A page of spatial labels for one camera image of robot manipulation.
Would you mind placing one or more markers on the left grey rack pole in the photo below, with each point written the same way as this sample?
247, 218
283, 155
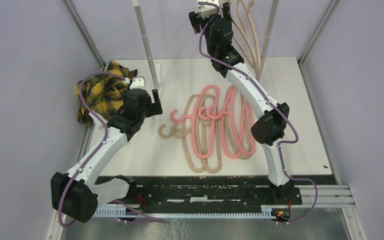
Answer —
139, 16

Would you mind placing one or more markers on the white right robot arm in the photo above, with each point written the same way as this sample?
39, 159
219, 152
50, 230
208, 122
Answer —
272, 117

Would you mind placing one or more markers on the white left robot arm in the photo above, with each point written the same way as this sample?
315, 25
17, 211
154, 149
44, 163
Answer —
76, 193

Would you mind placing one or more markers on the left white rack foot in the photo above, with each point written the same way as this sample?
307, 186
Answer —
158, 71

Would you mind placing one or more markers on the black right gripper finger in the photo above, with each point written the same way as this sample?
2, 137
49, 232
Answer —
196, 21
226, 10

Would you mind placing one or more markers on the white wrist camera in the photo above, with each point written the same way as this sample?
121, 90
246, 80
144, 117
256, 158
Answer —
137, 82
208, 7

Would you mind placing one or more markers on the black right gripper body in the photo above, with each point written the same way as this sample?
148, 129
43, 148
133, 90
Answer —
208, 43

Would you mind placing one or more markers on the white slotted cable duct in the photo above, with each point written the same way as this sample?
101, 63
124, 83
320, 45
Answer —
119, 211

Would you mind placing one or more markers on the pink hanger right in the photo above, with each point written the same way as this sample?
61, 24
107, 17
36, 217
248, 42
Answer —
234, 140

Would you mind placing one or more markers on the right grey rack pole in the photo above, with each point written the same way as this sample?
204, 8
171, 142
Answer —
267, 37

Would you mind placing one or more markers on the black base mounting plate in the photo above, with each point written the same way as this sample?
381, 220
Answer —
208, 194

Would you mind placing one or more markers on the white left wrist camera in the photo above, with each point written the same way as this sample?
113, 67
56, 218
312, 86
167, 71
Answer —
137, 82

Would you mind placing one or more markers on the pink hanger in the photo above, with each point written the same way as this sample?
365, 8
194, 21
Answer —
234, 140
205, 131

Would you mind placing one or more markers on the beige hanger with left hook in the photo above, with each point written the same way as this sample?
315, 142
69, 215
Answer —
181, 131

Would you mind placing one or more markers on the grey rack pole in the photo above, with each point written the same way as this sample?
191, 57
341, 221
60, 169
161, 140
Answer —
139, 16
267, 37

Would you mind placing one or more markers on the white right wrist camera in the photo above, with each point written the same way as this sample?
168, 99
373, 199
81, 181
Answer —
208, 7

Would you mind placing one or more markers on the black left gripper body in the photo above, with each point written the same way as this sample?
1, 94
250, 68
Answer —
146, 111

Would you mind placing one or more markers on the beige hanger hung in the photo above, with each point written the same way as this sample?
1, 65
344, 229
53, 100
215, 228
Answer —
245, 49
249, 30

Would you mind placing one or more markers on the yellow plaid shirt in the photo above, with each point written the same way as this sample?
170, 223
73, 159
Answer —
103, 93

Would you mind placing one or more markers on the pink hanger left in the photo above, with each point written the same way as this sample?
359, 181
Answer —
205, 131

